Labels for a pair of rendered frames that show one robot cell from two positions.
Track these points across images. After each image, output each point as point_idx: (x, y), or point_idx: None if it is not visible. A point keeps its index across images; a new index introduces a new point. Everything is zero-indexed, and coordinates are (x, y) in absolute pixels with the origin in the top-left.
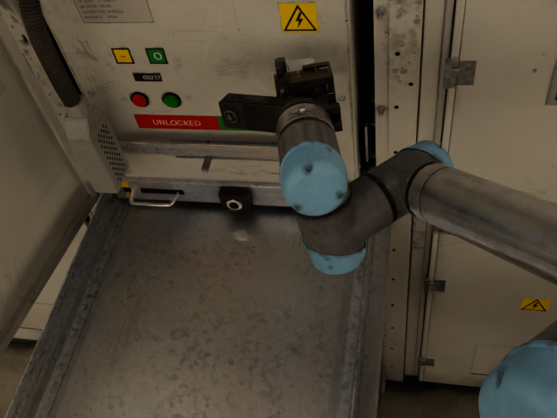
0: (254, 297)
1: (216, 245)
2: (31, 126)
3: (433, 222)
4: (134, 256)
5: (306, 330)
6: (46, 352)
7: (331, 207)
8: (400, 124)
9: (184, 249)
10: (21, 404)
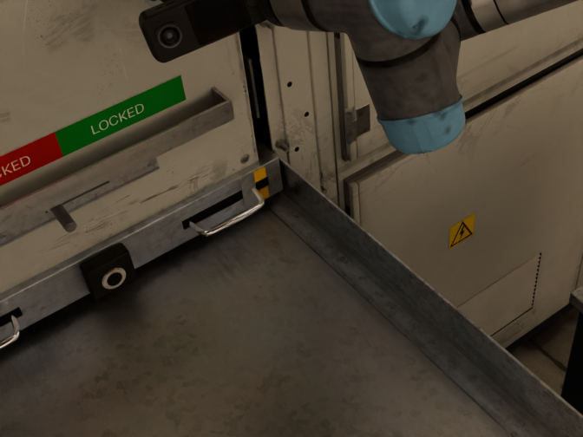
0: (242, 365)
1: (125, 349)
2: None
3: (520, 8)
4: None
5: (344, 349)
6: None
7: (452, 9)
8: (289, 35)
9: (81, 384)
10: None
